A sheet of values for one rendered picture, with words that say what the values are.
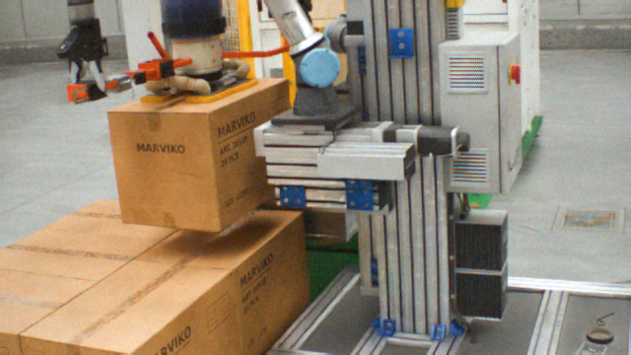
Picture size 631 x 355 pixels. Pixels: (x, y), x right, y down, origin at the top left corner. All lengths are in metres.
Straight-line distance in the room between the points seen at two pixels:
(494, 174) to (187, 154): 0.97
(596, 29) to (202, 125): 9.39
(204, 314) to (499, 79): 1.15
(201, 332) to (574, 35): 9.58
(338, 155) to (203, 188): 0.50
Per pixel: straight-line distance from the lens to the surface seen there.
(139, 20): 4.26
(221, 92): 2.73
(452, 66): 2.45
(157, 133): 2.63
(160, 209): 2.71
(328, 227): 3.20
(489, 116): 2.46
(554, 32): 11.58
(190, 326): 2.45
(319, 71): 2.30
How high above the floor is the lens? 1.53
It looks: 16 degrees down
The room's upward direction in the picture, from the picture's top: 4 degrees counter-clockwise
